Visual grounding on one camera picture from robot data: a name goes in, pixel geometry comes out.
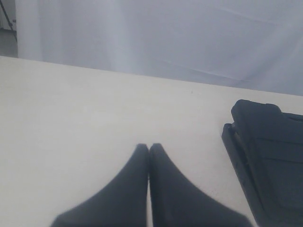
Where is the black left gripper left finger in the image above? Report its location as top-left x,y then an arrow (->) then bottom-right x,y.
52,144 -> 149,227

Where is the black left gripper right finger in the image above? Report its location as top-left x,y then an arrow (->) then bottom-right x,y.
149,143 -> 251,227

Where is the black plastic tool case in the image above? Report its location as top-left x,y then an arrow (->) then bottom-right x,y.
222,99 -> 303,227

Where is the black tripod in background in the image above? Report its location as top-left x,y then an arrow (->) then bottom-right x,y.
0,0 -> 17,31

